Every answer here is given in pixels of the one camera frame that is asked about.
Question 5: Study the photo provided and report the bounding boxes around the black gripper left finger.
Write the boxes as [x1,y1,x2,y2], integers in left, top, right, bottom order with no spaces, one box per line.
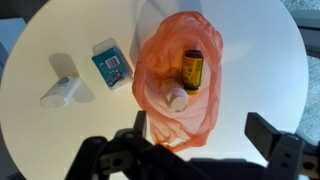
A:
[64,109,201,180]

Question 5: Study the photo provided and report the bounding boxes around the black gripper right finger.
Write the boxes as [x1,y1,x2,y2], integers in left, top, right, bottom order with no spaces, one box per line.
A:
[244,112,320,180]

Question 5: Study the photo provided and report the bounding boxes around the white pill bottle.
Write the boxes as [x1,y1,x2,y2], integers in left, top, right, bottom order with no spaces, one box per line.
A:
[159,78,190,113]

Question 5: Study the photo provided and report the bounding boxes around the brown bottle with yellow label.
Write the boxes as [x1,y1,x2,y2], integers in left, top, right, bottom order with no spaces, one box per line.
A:
[181,49,205,96]

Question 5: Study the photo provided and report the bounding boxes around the white stick tube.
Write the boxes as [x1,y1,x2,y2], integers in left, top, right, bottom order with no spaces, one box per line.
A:
[39,73,82,109]

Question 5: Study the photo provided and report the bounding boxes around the orange plastic bag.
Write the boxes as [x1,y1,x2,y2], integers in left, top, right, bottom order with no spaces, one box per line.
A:
[131,10,224,153]

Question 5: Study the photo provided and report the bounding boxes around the teal plastic box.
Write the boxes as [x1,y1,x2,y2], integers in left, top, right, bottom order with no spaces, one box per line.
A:
[91,37,135,92]

